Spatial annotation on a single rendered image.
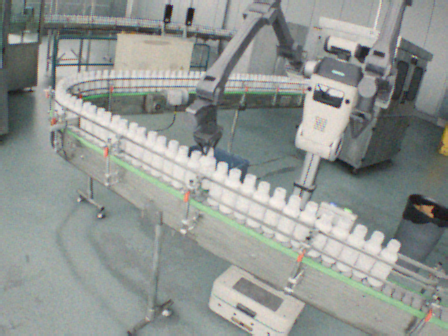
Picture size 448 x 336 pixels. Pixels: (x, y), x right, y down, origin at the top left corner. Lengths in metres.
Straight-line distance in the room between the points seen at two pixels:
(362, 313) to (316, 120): 0.90
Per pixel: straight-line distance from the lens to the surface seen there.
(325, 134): 1.64
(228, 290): 2.02
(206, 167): 1.23
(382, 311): 1.20
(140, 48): 5.15
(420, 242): 3.02
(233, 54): 1.14
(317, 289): 1.21
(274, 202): 1.15
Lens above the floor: 1.67
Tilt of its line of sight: 24 degrees down
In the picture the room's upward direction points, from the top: 12 degrees clockwise
